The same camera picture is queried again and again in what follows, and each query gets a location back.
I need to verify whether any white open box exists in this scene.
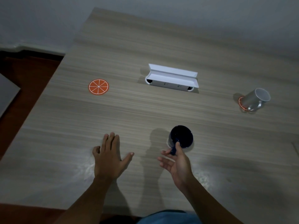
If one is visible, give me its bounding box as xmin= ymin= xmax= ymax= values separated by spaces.
xmin=145 ymin=63 xmax=199 ymax=92

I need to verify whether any white mug with blue inside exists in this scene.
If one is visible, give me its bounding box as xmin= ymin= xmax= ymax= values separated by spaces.
xmin=166 ymin=125 xmax=194 ymax=156

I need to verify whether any person's left hand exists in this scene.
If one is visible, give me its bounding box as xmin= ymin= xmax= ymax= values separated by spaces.
xmin=92 ymin=132 xmax=135 ymax=182

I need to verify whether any person's right hand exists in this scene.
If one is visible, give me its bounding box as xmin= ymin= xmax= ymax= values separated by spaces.
xmin=158 ymin=142 xmax=194 ymax=191

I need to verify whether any grey board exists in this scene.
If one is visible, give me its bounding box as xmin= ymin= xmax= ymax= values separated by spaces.
xmin=0 ymin=73 xmax=21 ymax=118

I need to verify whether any person's left forearm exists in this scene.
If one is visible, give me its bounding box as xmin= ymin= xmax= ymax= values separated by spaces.
xmin=53 ymin=176 xmax=113 ymax=224

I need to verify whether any orange slice coaster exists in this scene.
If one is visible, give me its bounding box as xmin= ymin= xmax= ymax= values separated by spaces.
xmin=88 ymin=79 xmax=109 ymax=95
xmin=238 ymin=97 xmax=248 ymax=112

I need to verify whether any person's right forearm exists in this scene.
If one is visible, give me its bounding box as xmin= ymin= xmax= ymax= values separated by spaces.
xmin=181 ymin=177 xmax=244 ymax=224

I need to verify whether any person's blue clothing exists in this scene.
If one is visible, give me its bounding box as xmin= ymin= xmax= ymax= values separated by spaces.
xmin=137 ymin=209 xmax=202 ymax=224

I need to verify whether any silver metal mug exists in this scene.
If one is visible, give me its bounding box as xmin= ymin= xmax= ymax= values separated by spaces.
xmin=243 ymin=88 xmax=271 ymax=112

